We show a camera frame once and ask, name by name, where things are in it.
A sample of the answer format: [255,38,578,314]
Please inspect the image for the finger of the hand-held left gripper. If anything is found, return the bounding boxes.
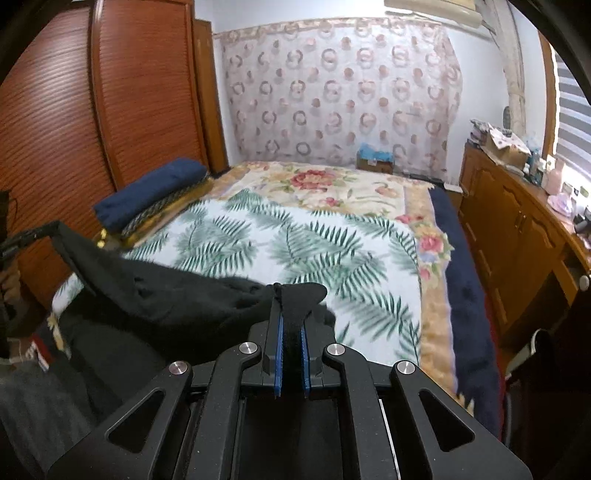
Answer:
[0,220,63,259]

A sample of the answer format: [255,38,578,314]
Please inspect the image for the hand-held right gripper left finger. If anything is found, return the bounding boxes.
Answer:
[46,282,283,480]

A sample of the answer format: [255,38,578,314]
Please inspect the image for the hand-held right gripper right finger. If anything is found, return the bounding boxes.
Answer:
[300,322,534,480]

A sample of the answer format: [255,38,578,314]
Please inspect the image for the black printed t-shirt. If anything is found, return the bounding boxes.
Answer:
[48,224,338,425]

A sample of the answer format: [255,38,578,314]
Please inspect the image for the person's left hand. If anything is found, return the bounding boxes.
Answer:
[0,268,21,308]

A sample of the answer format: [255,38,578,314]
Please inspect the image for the person's red striped garment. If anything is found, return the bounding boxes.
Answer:
[9,337,51,372]

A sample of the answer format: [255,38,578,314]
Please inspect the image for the gold striped folded cloth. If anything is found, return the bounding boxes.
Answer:
[92,178,215,250]

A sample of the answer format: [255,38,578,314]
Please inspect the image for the navy folded blanket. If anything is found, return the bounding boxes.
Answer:
[93,158,208,232]

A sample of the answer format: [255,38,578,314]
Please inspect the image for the person's grey trousers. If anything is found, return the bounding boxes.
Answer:
[0,360,100,480]

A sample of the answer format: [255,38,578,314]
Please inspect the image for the wooden louvred wardrobe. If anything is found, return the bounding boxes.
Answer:
[0,0,229,296]

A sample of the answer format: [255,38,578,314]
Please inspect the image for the bed with leaf-pattern cover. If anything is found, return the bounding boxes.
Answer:
[92,161,476,414]

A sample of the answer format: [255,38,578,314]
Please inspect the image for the small cardboard box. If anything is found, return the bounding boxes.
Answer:
[356,154,395,175]

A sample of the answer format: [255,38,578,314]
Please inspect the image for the dark chair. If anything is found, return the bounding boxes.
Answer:
[503,295,591,462]

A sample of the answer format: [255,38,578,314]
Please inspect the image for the wooden sideboard cabinet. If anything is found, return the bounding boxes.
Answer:
[457,141,591,352]

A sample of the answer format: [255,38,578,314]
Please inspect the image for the open cardboard box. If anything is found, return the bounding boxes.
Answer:
[482,131,532,169]

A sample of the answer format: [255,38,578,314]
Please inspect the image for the beige tied curtain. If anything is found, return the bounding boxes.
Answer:
[492,0,527,134]

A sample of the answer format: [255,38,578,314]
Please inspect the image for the striped window blind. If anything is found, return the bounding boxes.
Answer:
[551,46,591,185]

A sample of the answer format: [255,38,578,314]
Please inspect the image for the beige air conditioner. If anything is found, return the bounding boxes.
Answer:
[383,0,485,26]

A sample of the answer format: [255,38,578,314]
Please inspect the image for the pink ring patterned curtain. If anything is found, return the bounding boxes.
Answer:
[212,16,465,174]

